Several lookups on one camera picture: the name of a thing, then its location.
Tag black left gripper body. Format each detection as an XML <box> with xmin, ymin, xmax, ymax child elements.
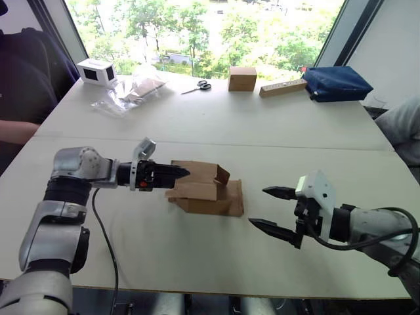
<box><xmin>135</xmin><ymin>159</ymin><xmax>159</xmax><ymax>192</ymax></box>

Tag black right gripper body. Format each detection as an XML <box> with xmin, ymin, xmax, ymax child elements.
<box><xmin>293</xmin><ymin>196</ymin><xmax>324</xmax><ymax>245</ymax></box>

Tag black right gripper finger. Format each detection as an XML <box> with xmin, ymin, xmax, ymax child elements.
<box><xmin>262</xmin><ymin>186</ymin><xmax>298</xmax><ymax>201</ymax></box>
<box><xmin>247</xmin><ymin>217</ymin><xmax>303</xmax><ymax>251</ymax></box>

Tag small cardboard box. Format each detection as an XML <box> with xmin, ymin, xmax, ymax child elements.
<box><xmin>164</xmin><ymin>159</ymin><xmax>245</xmax><ymax>217</ymax></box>
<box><xmin>227</xmin><ymin>66</ymin><xmax>258</xmax><ymax>93</ymax></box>

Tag clear bag with cardboard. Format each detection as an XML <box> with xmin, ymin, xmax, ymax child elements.
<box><xmin>118</xmin><ymin>64</ymin><xmax>175</xmax><ymax>106</ymax></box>

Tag white box with black windows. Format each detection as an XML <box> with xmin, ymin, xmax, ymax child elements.
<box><xmin>75</xmin><ymin>58</ymin><xmax>117</xmax><ymax>88</ymax></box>

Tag closed small cardboard box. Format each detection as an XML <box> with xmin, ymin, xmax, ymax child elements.
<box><xmin>227</xmin><ymin>66</ymin><xmax>258</xmax><ymax>93</ymax></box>

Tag empty clear plastic bag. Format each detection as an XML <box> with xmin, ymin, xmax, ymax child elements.
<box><xmin>91</xmin><ymin>93</ymin><xmax>133</xmax><ymax>118</ymax></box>

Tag long wooden block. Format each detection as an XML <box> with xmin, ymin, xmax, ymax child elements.
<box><xmin>259</xmin><ymin>78</ymin><xmax>309</xmax><ymax>98</ymax></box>

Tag navy blue fabric bag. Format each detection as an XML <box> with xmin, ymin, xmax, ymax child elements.
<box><xmin>301</xmin><ymin>66</ymin><xmax>375</xmax><ymax>104</ymax></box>

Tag person in grey sleeve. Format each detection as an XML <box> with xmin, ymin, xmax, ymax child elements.
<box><xmin>373</xmin><ymin>96</ymin><xmax>420</xmax><ymax>169</ymax></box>

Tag person in dark clothing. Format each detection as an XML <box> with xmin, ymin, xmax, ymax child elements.
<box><xmin>0</xmin><ymin>27</ymin><xmax>81</xmax><ymax>177</ymax></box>

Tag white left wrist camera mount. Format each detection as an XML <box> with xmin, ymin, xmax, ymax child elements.
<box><xmin>129</xmin><ymin>137</ymin><xmax>158</xmax><ymax>192</ymax></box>

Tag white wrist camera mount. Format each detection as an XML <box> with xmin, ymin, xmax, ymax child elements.
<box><xmin>295</xmin><ymin>169</ymin><xmax>337</xmax><ymax>243</ymax></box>
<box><xmin>129</xmin><ymin>137</ymin><xmax>158</xmax><ymax>192</ymax></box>

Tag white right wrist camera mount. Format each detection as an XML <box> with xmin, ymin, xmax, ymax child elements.
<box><xmin>295</xmin><ymin>169</ymin><xmax>337</xmax><ymax>243</ymax></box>

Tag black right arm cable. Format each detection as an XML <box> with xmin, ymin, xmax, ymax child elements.
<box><xmin>303</xmin><ymin>207</ymin><xmax>420</xmax><ymax>278</ymax></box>

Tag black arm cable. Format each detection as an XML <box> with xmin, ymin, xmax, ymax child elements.
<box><xmin>91</xmin><ymin>187</ymin><xmax>119</xmax><ymax>315</ymax></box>
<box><xmin>303</xmin><ymin>207</ymin><xmax>420</xmax><ymax>278</ymax></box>

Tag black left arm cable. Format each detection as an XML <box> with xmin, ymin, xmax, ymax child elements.
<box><xmin>91</xmin><ymin>187</ymin><xmax>119</xmax><ymax>315</ymax></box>

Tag black handled scissors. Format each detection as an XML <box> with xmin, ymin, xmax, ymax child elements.
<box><xmin>180</xmin><ymin>79</ymin><xmax>213</xmax><ymax>96</ymax></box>

